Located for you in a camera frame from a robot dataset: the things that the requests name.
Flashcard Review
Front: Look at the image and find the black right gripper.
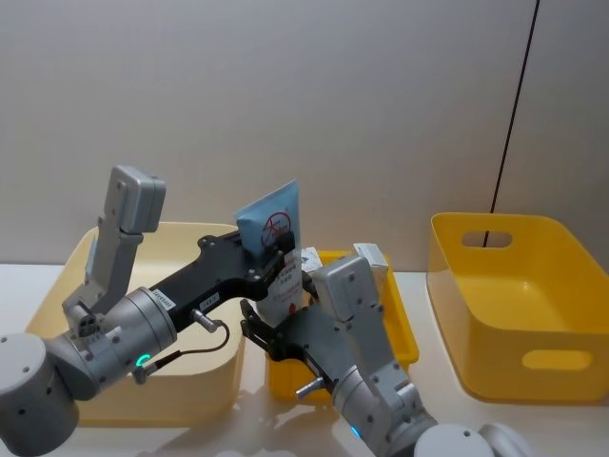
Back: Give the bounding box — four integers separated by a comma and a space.
240, 298, 357, 383

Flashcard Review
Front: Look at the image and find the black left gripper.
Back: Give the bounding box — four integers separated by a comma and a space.
149, 230, 295, 334

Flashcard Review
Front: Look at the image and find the blue white cleanser tube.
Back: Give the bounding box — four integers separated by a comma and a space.
233, 179, 308, 329

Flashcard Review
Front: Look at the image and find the white patterned small carton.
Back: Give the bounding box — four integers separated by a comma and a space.
298, 246, 321, 275
352, 242, 390, 282

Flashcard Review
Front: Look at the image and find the cream plastic bin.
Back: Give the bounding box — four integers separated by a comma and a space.
24, 221, 246, 428

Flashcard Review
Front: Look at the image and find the small yellow plastic bin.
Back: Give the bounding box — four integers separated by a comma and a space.
265, 249, 420, 401

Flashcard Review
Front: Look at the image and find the thin dark cable silver plug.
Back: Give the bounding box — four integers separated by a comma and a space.
294, 375, 330, 400
132, 308, 232, 385

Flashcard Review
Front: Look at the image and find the large yellow handled basket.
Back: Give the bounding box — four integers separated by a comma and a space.
426, 211, 609, 406

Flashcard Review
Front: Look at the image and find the thin black hanging cable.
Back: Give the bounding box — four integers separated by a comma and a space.
482, 0, 541, 248

